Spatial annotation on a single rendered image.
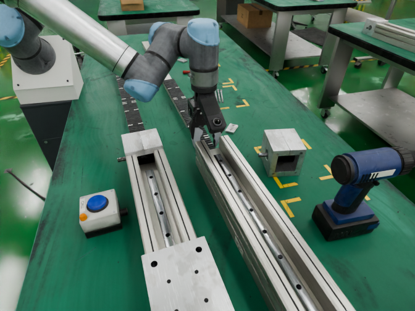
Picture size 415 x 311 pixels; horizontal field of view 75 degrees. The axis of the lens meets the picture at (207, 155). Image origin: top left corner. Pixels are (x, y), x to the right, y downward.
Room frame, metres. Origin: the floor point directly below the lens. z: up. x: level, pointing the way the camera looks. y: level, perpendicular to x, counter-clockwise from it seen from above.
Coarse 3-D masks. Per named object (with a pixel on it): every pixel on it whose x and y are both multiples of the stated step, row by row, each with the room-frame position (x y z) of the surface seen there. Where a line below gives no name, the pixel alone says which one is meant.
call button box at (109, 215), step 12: (108, 192) 0.44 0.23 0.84; (84, 204) 0.40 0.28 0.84; (108, 204) 0.40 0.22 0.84; (96, 216) 0.37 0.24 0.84; (108, 216) 0.37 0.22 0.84; (120, 216) 0.40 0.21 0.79; (84, 228) 0.35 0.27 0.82; (96, 228) 0.36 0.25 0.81; (108, 228) 0.36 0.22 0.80; (120, 228) 0.37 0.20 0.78
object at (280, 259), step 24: (216, 168) 0.49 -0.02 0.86; (240, 168) 0.49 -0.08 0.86; (216, 192) 0.45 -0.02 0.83; (240, 192) 0.44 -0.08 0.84; (264, 192) 0.41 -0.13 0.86; (240, 216) 0.35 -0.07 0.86; (264, 216) 0.37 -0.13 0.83; (240, 240) 0.32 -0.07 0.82; (264, 240) 0.31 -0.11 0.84; (288, 240) 0.29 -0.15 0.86; (264, 264) 0.24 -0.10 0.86; (288, 264) 0.26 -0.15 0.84; (312, 264) 0.24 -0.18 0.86; (264, 288) 0.22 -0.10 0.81; (288, 288) 0.20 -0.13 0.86; (312, 288) 0.21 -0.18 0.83; (336, 288) 0.20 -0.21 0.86
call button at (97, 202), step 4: (96, 196) 0.41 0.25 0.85; (100, 196) 0.41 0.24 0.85; (104, 196) 0.41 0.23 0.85; (88, 200) 0.40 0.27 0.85; (92, 200) 0.40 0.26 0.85; (96, 200) 0.40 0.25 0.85; (100, 200) 0.40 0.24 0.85; (104, 200) 0.40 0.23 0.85; (88, 204) 0.39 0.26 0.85; (92, 204) 0.39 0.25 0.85; (96, 204) 0.39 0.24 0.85; (100, 204) 0.39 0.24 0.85; (104, 204) 0.39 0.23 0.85; (92, 208) 0.38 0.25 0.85; (96, 208) 0.38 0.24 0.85; (100, 208) 0.38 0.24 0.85
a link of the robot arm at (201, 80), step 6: (192, 72) 0.66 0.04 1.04; (198, 72) 0.72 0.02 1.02; (210, 72) 0.65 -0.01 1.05; (216, 72) 0.66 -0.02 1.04; (192, 78) 0.66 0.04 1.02; (198, 78) 0.65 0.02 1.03; (204, 78) 0.64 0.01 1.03; (210, 78) 0.65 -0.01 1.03; (216, 78) 0.66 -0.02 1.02; (192, 84) 0.66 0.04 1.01; (198, 84) 0.65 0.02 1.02; (204, 84) 0.64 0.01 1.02; (210, 84) 0.65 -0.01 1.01
